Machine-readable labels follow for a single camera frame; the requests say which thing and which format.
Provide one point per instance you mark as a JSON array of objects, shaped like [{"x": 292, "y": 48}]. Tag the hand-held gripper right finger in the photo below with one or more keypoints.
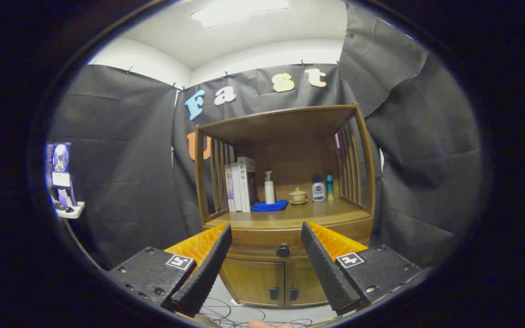
[{"x": 324, "y": 269}]

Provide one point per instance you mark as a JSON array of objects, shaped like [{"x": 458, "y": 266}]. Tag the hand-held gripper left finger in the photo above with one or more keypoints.
[{"x": 208, "y": 269}]

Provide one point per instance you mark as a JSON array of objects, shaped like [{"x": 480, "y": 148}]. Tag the wooden drawer with black knob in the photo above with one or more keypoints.
[{"x": 267, "y": 237}]

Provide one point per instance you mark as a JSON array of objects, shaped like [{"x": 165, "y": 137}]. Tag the wooden cabinet door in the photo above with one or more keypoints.
[
  {"x": 303, "y": 282},
  {"x": 253, "y": 280}
]

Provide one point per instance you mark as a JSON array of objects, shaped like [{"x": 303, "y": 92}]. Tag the wooden countertop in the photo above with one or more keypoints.
[{"x": 317, "y": 212}]

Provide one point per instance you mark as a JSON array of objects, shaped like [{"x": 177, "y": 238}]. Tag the wooden cabinet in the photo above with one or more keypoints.
[{"x": 290, "y": 150}]

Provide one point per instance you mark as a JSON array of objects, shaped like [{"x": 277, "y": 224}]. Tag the white lotion bottle blue cap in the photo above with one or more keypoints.
[{"x": 318, "y": 192}]

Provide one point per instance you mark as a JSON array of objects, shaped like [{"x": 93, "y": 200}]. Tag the beige lidded teacup with saucer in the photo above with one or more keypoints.
[{"x": 297, "y": 196}]

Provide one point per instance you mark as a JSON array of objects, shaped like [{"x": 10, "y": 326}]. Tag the purple floral book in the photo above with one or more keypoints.
[{"x": 229, "y": 191}]

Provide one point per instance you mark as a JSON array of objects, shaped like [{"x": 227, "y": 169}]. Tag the teal slim bottle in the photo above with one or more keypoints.
[{"x": 330, "y": 187}]

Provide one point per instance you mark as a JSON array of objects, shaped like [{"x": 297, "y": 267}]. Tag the thin white book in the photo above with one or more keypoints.
[{"x": 236, "y": 191}]

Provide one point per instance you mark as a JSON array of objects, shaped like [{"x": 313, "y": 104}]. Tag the blue folded cloth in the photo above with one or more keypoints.
[{"x": 269, "y": 206}]

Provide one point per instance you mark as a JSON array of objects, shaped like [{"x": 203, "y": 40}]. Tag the white pump bottle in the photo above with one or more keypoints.
[{"x": 270, "y": 191}]

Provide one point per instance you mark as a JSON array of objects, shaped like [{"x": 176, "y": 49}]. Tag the thick white portrait book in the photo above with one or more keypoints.
[{"x": 246, "y": 182}]

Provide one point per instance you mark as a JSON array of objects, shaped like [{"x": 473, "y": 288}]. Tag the purple poster stand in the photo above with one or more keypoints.
[{"x": 61, "y": 164}]

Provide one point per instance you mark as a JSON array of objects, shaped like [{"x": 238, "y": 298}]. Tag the ceiling light panel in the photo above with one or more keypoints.
[{"x": 239, "y": 11}]

